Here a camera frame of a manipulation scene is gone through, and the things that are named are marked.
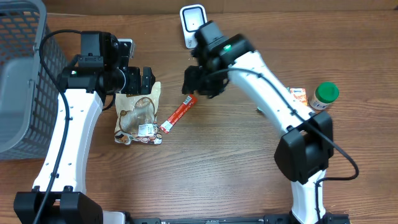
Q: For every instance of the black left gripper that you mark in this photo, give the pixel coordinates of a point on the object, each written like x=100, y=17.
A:
x=140, y=80

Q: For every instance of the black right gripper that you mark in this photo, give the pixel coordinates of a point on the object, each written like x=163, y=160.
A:
x=195, y=81

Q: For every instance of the red white snack packet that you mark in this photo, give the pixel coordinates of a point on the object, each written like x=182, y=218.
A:
x=168, y=124

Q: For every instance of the white brown snack bag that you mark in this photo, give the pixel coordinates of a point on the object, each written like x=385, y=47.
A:
x=137, y=118

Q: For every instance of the green lid jar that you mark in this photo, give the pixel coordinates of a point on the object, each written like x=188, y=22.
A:
x=324, y=95

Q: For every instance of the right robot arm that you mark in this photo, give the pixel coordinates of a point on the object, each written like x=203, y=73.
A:
x=304, y=150

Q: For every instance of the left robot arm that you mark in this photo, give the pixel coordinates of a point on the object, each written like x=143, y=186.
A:
x=58, y=194

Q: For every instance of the white barcode scanner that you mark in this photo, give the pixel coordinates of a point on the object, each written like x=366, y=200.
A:
x=192, y=17

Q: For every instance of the grey plastic mesh basket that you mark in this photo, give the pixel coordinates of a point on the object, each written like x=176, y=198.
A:
x=28, y=97

